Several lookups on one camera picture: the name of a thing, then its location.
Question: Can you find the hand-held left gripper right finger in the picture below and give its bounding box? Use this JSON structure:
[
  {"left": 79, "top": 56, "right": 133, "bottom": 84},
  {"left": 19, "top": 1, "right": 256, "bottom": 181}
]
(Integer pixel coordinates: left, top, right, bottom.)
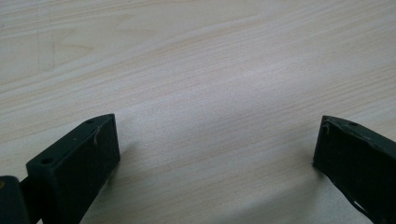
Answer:
[{"left": 312, "top": 115, "right": 396, "bottom": 224}]

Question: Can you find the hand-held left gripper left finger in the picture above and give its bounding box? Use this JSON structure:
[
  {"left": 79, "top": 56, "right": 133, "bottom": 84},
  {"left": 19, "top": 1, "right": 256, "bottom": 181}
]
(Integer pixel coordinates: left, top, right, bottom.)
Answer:
[{"left": 25, "top": 113, "right": 121, "bottom": 224}]

